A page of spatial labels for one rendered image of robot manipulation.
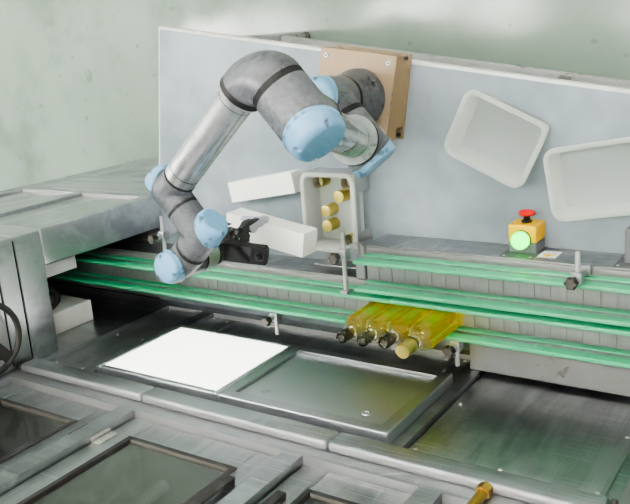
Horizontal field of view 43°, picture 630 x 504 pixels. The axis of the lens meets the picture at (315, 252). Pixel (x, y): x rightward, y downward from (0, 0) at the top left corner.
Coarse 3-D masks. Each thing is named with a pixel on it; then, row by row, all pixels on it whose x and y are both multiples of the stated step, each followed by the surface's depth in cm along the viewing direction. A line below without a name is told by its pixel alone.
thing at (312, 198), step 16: (304, 176) 224; (320, 176) 221; (336, 176) 218; (352, 176) 219; (304, 192) 225; (320, 192) 231; (352, 192) 216; (304, 208) 227; (320, 208) 232; (352, 208) 218; (304, 224) 228; (320, 224) 233; (352, 224) 219; (320, 240) 232; (336, 240) 231
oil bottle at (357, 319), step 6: (366, 306) 206; (372, 306) 205; (378, 306) 205; (384, 306) 205; (354, 312) 202; (360, 312) 201; (366, 312) 201; (372, 312) 201; (348, 318) 198; (354, 318) 198; (360, 318) 197; (366, 318) 198; (348, 324) 197; (354, 324) 196; (360, 324) 196; (360, 330) 196
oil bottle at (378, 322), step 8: (392, 304) 205; (384, 312) 200; (392, 312) 199; (400, 312) 200; (368, 320) 195; (376, 320) 195; (384, 320) 194; (368, 328) 194; (376, 328) 193; (384, 328) 193
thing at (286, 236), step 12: (228, 216) 207; (240, 216) 205; (264, 228) 201; (276, 228) 199; (288, 228) 198; (300, 228) 199; (312, 228) 199; (252, 240) 205; (264, 240) 202; (276, 240) 200; (288, 240) 198; (300, 240) 196; (312, 240) 199; (288, 252) 199; (300, 252) 197; (312, 252) 201
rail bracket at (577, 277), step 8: (576, 256) 175; (576, 264) 175; (584, 264) 181; (592, 264) 181; (576, 272) 176; (584, 272) 176; (568, 280) 172; (576, 280) 173; (584, 280) 177; (568, 288) 173
